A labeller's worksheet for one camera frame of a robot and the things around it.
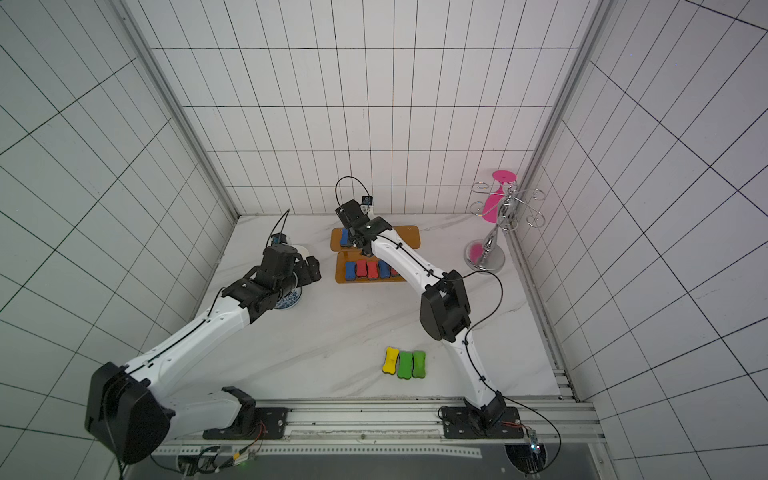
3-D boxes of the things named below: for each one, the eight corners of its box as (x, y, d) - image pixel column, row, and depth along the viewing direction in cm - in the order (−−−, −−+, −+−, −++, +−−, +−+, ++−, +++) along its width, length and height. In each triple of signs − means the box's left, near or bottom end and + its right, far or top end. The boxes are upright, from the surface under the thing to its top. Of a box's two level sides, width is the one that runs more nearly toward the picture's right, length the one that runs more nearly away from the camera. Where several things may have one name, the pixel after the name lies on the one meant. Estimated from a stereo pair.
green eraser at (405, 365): (396, 377, 82) (397, 375, 80) (399, 353, 86) (399, 350, 85) (410, 380, 82) (411, 378, 80) (412, 355, 86) (413, 352, 84)
